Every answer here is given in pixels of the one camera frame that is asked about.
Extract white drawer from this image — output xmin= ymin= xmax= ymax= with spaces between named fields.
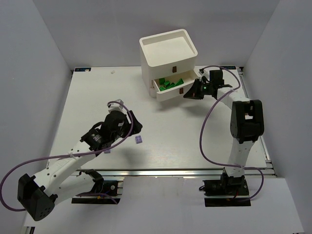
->
xmin=150 ymin=70 xmax=199 ymax=101

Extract white three-drawer cabinet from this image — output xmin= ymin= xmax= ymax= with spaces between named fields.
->
xmin=139 ymin=29 xmax=198 ymax=94

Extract long green lego brick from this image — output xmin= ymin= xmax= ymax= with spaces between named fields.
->
xmin=175 ymin=78 xmax=184 ymax=86

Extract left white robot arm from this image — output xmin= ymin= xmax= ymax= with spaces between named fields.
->
xmin=18 ymin=110 xmax=143 ymax=221

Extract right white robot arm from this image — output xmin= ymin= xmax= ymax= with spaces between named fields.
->
xmin=183 ymin=67 xmax=264 ymax=179

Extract blue label sticker right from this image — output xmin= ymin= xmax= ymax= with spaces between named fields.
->
xmin=222 ymin=65 xmax=236 ymax=70

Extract blue label sticker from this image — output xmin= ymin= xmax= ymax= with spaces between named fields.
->
xmin=222 ymin=65 xmax=236 ymax=70
xmin=74 ymin=67 xmax=91 ymax=72

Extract blue label sticker left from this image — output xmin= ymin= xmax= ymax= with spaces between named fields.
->
xmin=74 ymin=67 xmax=91 ymax=72

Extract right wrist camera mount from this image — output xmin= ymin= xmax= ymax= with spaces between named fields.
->
xmin=199 ymin=68 xmax=210 ymax=83

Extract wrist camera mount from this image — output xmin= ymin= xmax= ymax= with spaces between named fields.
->
xmin=199 ymin=68 xmax=210 ymax=83
xmin=107 ymin=99 xmax=124 ymax=113

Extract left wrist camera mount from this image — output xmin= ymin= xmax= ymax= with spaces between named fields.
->
xmin=107 ymin=99 xmax=124 ymax=113

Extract aluminium rail frame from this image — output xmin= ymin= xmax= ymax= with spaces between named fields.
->
xmin=23 ymin=65 xmax=277 ymax=234

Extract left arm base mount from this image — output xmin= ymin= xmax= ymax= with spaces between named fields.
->
xmin=71 ymin=170 xmax=123 ymax=205

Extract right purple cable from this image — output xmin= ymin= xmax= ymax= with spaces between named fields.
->
xmin=199 ymin=65 xmax=265 ymax=202

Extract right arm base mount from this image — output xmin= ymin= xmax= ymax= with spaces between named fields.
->
xmin=199 ymin=172 xmax=251 ymax=207

